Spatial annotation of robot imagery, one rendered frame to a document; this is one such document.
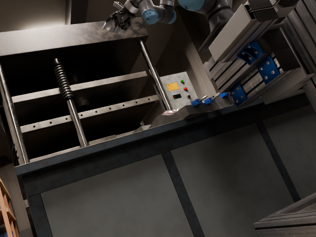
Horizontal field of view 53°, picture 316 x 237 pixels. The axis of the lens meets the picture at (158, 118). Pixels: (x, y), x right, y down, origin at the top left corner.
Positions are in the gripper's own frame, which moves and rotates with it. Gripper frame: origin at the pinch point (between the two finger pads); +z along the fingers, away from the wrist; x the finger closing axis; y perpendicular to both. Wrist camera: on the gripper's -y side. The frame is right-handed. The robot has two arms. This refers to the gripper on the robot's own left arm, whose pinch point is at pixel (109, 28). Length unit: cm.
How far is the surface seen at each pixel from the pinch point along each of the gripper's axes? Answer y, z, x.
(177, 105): 15, 51, 101
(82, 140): 37, 76, 16
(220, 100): 53, -21, 52
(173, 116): 59, -8, 20
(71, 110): 13, 76, 13
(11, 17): -171, 190, 26
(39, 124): 19, 89, -7
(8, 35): -49, 81, -24
